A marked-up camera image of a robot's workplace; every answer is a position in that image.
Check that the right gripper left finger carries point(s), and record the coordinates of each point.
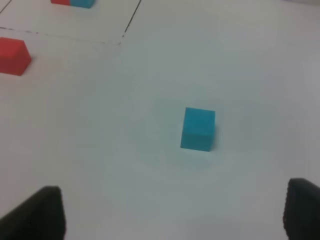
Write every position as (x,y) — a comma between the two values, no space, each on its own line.
(40,217)

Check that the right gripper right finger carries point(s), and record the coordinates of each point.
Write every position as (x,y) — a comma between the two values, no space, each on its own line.
(301,216)

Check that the red template block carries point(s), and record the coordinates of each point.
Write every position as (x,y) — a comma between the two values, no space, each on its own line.
(61,2)

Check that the blue template block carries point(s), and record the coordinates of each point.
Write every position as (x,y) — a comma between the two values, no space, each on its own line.
(82,3)

